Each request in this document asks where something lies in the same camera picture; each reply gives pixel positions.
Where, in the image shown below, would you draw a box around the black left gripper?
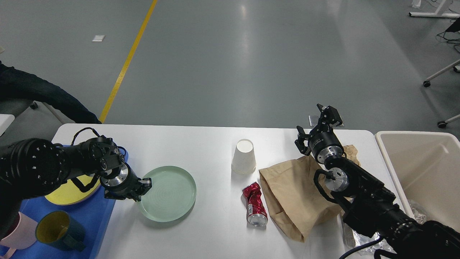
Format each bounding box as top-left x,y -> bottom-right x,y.
101,164 -> 152,202

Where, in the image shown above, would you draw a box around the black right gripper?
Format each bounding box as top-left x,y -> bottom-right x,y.
295,104 -> 344,162

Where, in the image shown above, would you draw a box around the light green plate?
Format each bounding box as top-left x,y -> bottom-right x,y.
137,165 -> 197,223

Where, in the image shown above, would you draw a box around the dark teal mug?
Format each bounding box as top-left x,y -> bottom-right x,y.
35,210 -> 87,252

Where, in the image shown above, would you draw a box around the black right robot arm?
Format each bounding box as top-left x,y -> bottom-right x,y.
295,104 -> 460,259

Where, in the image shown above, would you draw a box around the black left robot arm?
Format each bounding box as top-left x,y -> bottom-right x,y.
0,128 -> 152,238

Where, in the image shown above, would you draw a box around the crumpled brown paper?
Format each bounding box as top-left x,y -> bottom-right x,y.
342,145 -> 361,166

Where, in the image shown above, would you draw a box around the blue plastic tray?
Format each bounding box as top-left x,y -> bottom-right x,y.
0,145 -> 129,259

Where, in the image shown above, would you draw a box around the brown paper bag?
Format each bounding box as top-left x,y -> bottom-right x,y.
258,156 -> 341,242

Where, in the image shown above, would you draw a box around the yellow plate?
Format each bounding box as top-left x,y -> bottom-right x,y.
45,180 -> 100,205

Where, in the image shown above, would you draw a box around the white paper cup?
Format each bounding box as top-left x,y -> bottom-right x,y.
231,139 -> 256,174

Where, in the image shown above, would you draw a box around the crushed red soda can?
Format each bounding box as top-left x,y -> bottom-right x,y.
242,182 -> 268,227

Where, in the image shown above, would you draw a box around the beige plastic bin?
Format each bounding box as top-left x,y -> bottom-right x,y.
375,131 -> 460,231

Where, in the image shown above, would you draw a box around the crumpled aluminium foil tray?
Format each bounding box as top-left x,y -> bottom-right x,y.
340,211 -> 395,256

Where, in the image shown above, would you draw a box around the pink mug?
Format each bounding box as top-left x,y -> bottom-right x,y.
0,212 -> 38,259

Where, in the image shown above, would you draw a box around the grey office chair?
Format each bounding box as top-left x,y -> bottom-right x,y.
0,99 -> 65,124

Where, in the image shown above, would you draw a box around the crumpled foil in bin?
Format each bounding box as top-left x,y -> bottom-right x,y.
408,199 -> 429,224

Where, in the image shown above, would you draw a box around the seated person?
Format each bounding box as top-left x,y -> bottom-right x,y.
0,63 -> 101,124

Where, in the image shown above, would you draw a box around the black cables on floor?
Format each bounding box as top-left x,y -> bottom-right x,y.
436,16 -> 460,54

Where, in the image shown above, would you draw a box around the white desk leg frame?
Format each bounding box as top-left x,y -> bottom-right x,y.
408,0 -> 460,19

